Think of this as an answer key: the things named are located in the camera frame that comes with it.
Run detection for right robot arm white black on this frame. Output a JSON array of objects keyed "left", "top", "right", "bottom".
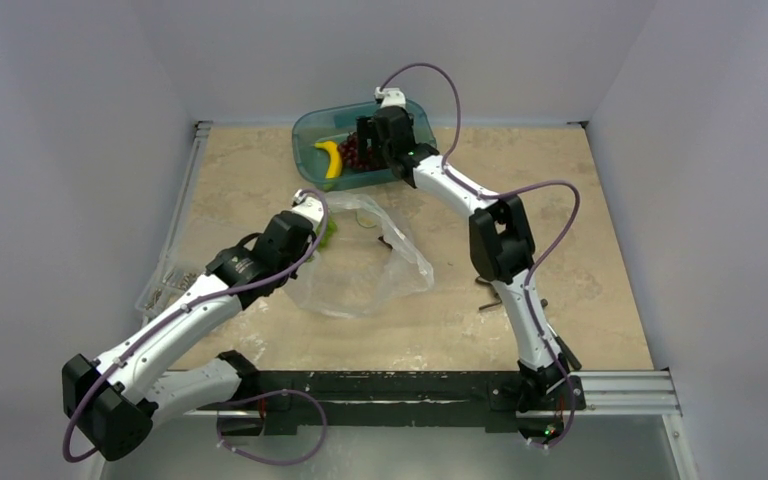
[{"left": 356, "top": 106, "right": 577, "bottom": 411}]

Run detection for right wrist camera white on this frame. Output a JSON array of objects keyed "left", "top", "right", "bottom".
[{"left": 373, "top": 87, "right": 407, "bottom": 109}]

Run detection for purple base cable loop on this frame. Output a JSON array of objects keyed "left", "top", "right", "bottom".
[{"left": 214, "top": 387, "right": 329, "bottom": 466}]

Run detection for dark red fake grapes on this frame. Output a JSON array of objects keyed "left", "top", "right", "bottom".
[{"left": 338, "top": 132, "right": 374, "bottom": 172}]

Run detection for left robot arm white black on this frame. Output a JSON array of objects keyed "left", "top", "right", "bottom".
[{"left": 61, "top": 206, "right": 330, "bottom": 463}]

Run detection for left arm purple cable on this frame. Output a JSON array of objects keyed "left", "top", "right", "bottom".
[{"left": 61, "top": 188, "right": 331, "bottom": 464}]

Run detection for green fake grapes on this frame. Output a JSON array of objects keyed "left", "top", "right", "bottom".
[{"left": 317, "top": 217, "right": 338, "bottom": 250}]

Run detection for clear plastic bag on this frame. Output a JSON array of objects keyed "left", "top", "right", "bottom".
[{"left": 283, "top": 192, "right": 435, "bottom": 318}]

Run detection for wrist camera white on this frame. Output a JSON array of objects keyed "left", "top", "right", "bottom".
[
  {"left": 373, "top": 87, "right": 407, "bottom": 109},
  {"left": 291, "top": 189, "right": 326, "bottom": 226}
]

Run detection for teal plastic bin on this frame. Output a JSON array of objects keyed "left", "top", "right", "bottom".
[{"left": 291, "top": 100, "right": 439, "bottom": 191}]

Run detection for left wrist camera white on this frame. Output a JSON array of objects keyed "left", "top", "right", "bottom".
[{"left": 291, "top": 189, "right": 326, "bottom": 226}]

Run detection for clear plastic screw box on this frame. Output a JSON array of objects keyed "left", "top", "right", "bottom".
[{"left": 135, "top": 266, "right": 203, "bottom": 327}]

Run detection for yellow fake banana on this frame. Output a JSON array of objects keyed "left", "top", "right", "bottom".
[{"left": 314, "top": 140, "right": 343, "bottom": 180}]

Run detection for dark metal clamp tool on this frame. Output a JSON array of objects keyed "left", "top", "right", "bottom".
[{"left": 474, "top": 276, "right": 502, "bottom": 312}]

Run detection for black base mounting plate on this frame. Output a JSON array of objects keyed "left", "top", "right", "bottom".
[{"left": 202, "top": 370, "right": 587, "bottom": 438}]

